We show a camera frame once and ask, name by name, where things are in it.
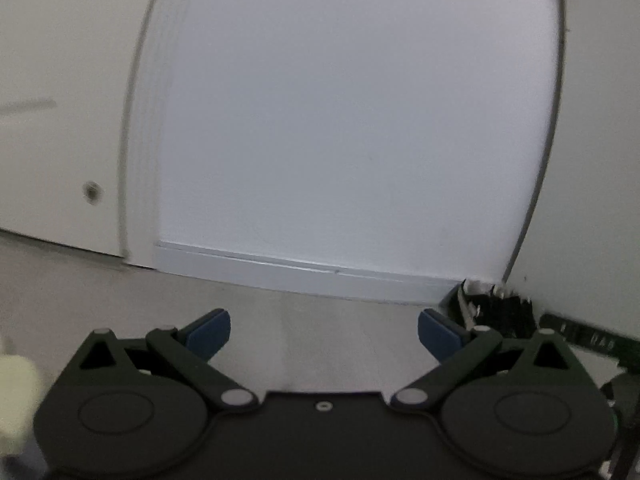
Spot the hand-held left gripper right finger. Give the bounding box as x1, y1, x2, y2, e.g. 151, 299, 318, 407
391, 308, 578, 410

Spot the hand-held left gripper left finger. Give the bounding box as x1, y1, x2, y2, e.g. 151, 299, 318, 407
75, 308, 260, 411

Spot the pale green slide sandal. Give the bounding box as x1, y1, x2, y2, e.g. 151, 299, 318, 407
0, 337, 44, 456

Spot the long white baseboard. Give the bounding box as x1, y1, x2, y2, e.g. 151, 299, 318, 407
153, 240, 502, 306

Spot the white door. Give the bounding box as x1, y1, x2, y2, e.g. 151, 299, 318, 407
0, 0, 168, 261

